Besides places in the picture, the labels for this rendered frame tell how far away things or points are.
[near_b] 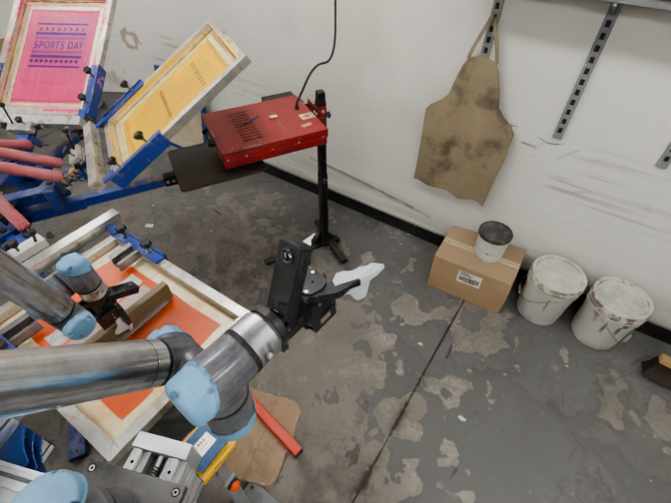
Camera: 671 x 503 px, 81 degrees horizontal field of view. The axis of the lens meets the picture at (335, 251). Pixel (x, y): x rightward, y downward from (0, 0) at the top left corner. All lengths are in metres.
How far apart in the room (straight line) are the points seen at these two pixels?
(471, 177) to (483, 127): 0.33
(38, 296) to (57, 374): 0.56
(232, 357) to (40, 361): 0.21
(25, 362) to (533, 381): 2.45
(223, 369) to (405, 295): 2.29
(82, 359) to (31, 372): 0.06
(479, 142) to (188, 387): 2.21
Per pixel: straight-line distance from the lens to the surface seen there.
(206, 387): 0.54
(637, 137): 2.44
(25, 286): 1.09
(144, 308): 1.54
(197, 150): 2.43
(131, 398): 1.46
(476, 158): 2.55
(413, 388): 2.41
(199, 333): 1.50
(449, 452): 2.33
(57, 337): 1.71
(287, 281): 0.57
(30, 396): 0.56
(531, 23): 2.33
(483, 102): 2.43
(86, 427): 1.43
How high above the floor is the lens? 2.16
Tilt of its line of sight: 46 degrees down
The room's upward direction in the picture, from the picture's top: straight up
